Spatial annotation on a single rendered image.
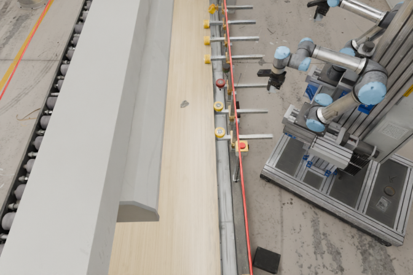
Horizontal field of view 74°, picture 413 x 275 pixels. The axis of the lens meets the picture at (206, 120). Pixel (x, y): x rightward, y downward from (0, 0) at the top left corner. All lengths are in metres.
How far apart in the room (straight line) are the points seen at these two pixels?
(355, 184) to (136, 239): 2.02
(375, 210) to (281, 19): 3.02
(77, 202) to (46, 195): 0.03
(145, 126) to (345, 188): 2.63
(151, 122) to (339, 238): 2.69
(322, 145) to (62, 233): 1.97
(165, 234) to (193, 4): 2.38
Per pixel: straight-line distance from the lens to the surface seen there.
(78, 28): 3.36
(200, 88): 2.36
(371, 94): 1.61
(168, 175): 1.96
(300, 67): 1.58
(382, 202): 2.99
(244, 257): 2.02
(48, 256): 0.27
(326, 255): 2.90
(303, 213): 2.92
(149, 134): 0.39
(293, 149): 2.92
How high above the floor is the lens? 2.69
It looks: 56 degrees down
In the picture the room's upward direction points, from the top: 2 degrees counter-clockwise
